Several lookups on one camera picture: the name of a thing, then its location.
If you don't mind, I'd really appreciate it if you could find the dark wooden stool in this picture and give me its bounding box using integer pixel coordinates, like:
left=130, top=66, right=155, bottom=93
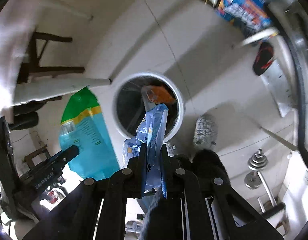
left=16, top=31, right=86, bottom=84

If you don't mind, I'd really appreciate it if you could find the black red slipper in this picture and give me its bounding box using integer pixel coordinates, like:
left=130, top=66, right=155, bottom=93
left=253, top=42, right=274, bottom=76

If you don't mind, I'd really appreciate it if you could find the white round trash bin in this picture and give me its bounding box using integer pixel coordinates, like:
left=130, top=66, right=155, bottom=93
left=112, top=72, right=185, bottom=142

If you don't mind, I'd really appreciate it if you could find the blue patterned plastic bag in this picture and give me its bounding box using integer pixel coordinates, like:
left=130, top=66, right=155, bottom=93
left=123, top=103, right=169, bottom=198

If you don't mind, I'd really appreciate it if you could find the blue printed cardboard box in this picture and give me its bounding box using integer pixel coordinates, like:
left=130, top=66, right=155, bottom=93
left=216, top=0, right=272, bottom=37

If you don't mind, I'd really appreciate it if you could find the teal green snack bag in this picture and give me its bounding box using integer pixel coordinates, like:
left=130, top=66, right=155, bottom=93
left=59, top=87, right=120, bottom=180

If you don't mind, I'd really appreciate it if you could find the right grey fuzzy slipper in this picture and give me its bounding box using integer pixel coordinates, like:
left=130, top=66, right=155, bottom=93
left=193, top=113, right=218, bottom=150

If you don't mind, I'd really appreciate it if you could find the dumbbell with metal plates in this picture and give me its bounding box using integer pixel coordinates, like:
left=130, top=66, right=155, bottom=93
left=244, top=148, right=287, bottom=221

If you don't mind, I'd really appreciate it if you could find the orange snack wrapper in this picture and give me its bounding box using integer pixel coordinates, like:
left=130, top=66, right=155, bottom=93
left=141, top=86, right=176, bottom=105

